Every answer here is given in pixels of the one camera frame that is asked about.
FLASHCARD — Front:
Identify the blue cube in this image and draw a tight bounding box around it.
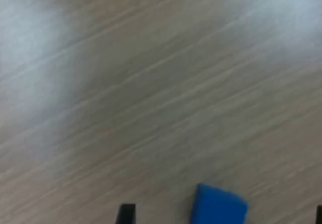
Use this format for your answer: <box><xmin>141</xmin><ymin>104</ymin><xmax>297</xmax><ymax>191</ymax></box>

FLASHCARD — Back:
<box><xmin>190</xmin><ymin>182</ymin><xmax>250</xmax><ymax>224</ymax></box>

